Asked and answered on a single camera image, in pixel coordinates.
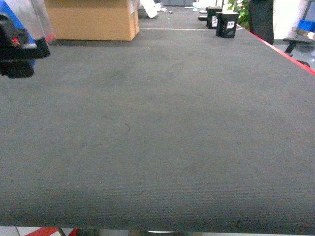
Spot black box with label far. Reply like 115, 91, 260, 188
206, 7, 222, 29

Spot dark grey table mat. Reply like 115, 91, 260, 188
0, 9, 315, 235

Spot black box with label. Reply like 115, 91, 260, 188
216, 12, 240, 38
206, 7, 222, 29

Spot blue bin beside chair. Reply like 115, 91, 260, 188
297, 19, 315, 32

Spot black office chair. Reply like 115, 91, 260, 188
248, 0, 313, 57

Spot black box with label near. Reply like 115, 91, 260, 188
216, 12, 240, 38

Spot cardboard box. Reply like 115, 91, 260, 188
44, 0, 139, 41

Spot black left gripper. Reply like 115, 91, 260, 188
0, 13, 50, 79

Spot green potted plant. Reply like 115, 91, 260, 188
227, 0, 250, 30

